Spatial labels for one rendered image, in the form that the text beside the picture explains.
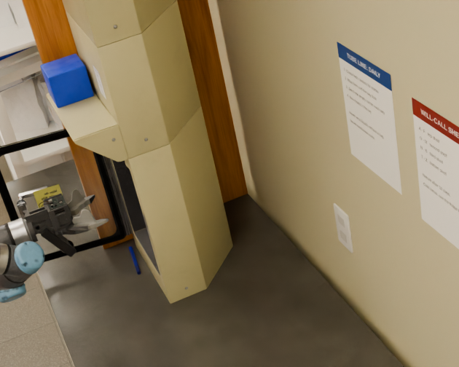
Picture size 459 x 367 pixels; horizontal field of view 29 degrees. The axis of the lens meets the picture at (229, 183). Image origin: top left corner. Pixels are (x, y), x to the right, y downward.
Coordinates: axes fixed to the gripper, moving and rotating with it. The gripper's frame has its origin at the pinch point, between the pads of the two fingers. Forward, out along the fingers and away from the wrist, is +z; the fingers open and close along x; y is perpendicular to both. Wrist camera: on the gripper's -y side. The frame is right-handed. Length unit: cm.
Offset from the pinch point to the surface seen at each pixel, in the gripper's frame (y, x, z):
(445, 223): 23, -86, 51
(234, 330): -27.4, -34.5, 19.2
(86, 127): 29.6, -10.5, 1.2
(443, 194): 29, -86, 51
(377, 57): 50, -66, 51
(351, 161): 19, -49, 51
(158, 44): 44, -10, 24
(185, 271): -18.9, -14.5, 14.8
